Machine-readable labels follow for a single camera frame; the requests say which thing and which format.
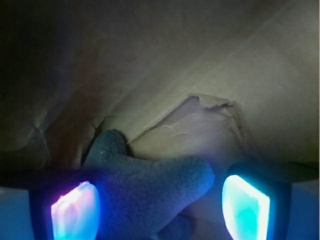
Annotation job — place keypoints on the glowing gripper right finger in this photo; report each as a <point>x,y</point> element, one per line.
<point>256,201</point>

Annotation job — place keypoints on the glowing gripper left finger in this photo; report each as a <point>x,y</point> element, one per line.
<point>64,205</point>

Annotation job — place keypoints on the gray plush animal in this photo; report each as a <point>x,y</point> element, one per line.
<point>142,199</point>

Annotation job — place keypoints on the brown paper bag bin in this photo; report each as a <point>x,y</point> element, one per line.
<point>231,79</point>

